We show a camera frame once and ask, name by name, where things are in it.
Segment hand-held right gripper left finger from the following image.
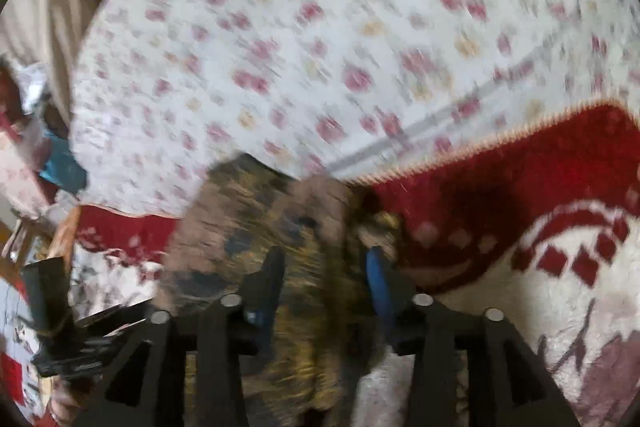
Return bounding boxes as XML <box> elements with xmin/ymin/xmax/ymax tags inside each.
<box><xmin>75</xmin><ymin>247</ymin><xmax>287</xmax><ymax>427</ymax></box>

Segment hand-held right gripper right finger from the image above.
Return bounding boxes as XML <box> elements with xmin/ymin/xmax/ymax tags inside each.
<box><xmin>365</xmin><ymin>246</ymin><xmax>581</xmax><ymax>427</ymax></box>

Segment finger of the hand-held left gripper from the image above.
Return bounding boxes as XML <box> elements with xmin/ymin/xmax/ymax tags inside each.
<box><xmin>85</xmin><ymin>319</ymin><xmax>147</xmax><ymax>344</ymax></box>
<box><xmin>75</xmin><ymin>299</ymin><xmax>155</xmax><ymax>329</ymax></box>

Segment brown yellow paisley garment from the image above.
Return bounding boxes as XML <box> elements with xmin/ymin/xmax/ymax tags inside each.
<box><xmin>155</xmin><ymin>152</ymin><xmax>406</xmax><ymax>414</ymax></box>

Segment person's left hand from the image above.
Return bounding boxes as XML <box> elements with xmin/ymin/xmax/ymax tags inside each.
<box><xmin>48</xmin><ymin>380</ymin><xmax>97</xmax><ymax>425</ymax></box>

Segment wooden furniture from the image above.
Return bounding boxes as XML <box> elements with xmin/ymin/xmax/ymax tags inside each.
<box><xmin>0</xmin><ymin>206</ymin><xmax>82</xmax><ymax>270</ymax></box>

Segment teal cloth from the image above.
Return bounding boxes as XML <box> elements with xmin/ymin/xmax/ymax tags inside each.
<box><xmin>40</xmin><ymin>133</ymin><xmax>89</xmax><ymax>196</ymax></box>

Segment red and white blanket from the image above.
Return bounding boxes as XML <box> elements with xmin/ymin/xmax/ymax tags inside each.
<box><xmin>0</xmin><ymin>102</ymin><xmax>640</xmax><ymax>427</ymax></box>

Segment white floral bedsheet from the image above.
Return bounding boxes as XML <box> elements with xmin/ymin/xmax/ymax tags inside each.
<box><xmin>70</xmin><ymin>0</ymin><xmax>640</xmax><ymax>218</ymax></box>

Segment beige cloth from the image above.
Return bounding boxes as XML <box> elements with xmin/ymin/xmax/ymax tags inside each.
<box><xmin>0</xmin><ymin>0</ymin><xmax>103</xmax><ymax>128</ymax></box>

